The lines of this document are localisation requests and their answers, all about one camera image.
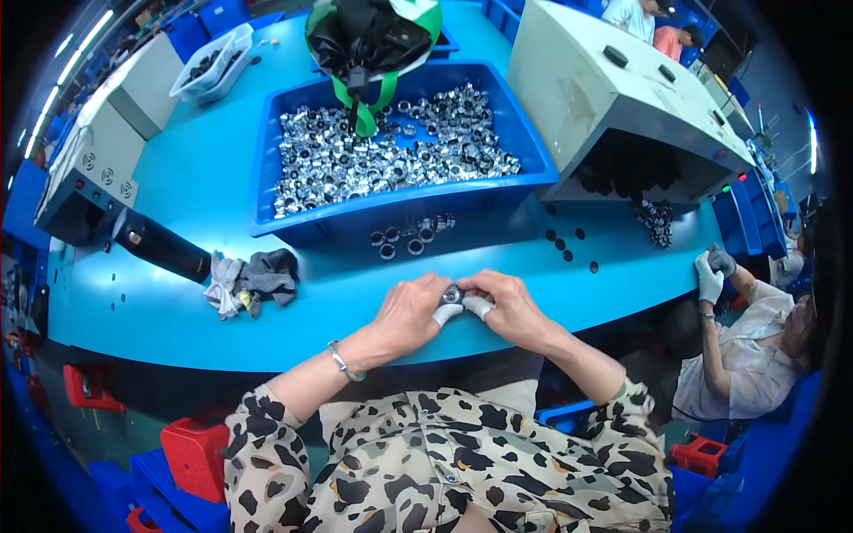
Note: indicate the stack of blue floor crates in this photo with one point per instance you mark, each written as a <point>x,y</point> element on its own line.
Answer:
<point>166,499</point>

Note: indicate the white plastic bin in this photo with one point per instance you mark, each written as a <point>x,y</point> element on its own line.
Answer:
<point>213,63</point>

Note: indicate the loose group of metal rings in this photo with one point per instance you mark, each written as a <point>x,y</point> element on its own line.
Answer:
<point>413,236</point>

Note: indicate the black cylinder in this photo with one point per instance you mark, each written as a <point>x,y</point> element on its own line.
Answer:
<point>163,246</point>

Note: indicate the row of blue side crates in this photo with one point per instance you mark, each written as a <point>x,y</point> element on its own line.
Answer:
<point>750,216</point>

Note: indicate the red plastic stool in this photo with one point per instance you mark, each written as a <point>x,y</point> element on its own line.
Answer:
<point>194,456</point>
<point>698,454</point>

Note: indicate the pile of work gloves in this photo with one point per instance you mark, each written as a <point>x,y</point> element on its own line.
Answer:
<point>256,280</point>

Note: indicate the green and black bag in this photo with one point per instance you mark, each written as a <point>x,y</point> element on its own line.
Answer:
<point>373,40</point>

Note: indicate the grey white box machine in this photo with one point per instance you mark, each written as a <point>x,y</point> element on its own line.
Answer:
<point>113,133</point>

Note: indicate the heap of silver metal rings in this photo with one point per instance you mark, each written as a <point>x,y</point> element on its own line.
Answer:
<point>393,153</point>

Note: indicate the scattered black round discs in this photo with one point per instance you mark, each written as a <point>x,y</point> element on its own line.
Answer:
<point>568,248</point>

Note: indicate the blue crates behind bin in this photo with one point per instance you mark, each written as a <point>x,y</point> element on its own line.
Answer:
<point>206,20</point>

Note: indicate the person's body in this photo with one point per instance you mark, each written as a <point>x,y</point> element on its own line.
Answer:
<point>453,466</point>

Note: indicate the blue crate under table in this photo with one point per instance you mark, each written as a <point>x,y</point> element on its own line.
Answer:
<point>566,416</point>

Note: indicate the red plastic bracket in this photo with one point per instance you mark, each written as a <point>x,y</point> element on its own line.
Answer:
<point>90,390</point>

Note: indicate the large white machine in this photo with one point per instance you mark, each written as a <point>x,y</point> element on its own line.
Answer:
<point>600,93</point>

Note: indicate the person's left hand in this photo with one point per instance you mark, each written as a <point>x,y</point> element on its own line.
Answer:
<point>406,313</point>

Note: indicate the large blue plastic crate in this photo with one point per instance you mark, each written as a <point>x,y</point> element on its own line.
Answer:
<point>373,213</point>

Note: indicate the person's right hand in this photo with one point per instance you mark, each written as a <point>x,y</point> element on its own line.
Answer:
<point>513,313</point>

